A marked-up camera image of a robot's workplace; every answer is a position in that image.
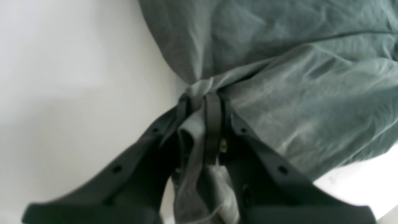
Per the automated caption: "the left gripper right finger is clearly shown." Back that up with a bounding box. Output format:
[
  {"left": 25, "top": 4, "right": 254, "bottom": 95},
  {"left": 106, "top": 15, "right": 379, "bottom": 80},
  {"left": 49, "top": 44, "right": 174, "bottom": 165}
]
[{"left": 204, "top": 93, "right": 377, "bottom": 224}]

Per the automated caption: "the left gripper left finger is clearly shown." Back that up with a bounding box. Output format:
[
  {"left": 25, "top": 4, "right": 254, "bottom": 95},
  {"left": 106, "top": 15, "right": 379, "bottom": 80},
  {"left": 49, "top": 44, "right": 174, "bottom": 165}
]
[{"left": 22, "top": 95, "right": 190, "bottom": 224}]

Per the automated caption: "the dark grey t-shirt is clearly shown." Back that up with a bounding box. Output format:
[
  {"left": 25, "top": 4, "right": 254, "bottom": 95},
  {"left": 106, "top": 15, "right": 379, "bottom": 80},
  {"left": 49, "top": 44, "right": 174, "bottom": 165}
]
[{"left": 139, "top": 0, "right": 398, "bottom": 224}]

